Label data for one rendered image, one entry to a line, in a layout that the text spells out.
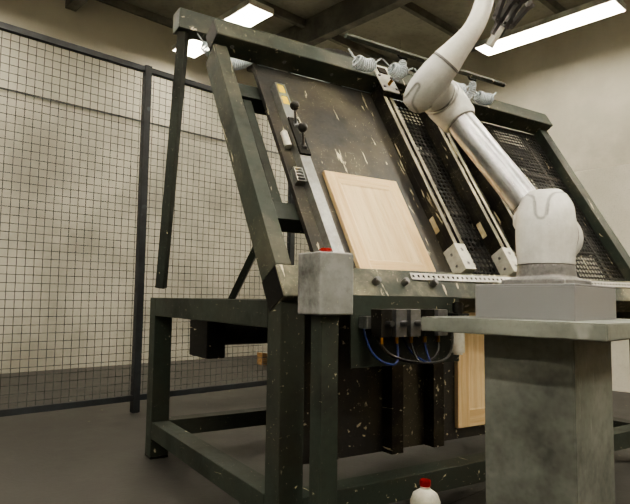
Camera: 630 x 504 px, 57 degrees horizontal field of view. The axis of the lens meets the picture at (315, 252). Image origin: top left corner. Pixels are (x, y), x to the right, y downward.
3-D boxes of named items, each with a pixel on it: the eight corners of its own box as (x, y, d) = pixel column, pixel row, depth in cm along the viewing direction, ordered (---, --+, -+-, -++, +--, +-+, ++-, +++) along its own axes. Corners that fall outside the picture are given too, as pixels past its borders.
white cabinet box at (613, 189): (643, 394, 501) (635, 162, 517) (575, 386, 543) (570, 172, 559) (664, 387, 542) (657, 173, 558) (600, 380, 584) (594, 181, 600)
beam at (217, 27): (209, 52, 241) (217, 32, 235) (205, 37, 246) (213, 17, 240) (541, 137, 359) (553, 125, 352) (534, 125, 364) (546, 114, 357)
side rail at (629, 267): (620, 292, 303) (638, 281, 296) (526, 141, 359) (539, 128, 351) (629, 292, 307) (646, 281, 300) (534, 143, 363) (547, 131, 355)
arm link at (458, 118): (544, 273, 172) (554, 276, 191) (592, 240, 166) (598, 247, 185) (404, 93, 200) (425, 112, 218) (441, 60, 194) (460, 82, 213)
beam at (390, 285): (269, 313, 184) (283, 296, 176) (260, 281, 190) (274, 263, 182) (641, 312, 301) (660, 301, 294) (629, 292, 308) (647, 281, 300)
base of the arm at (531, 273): (600, 286, 163) (600, 266, 163) (560, 284, 149) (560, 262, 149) (541, 287, 177) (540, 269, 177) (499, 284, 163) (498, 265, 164)
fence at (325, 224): (333, 274, 199) (338, 268, 197) (270, 89, 247) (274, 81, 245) (344, 275, 202) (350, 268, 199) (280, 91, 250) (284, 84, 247)
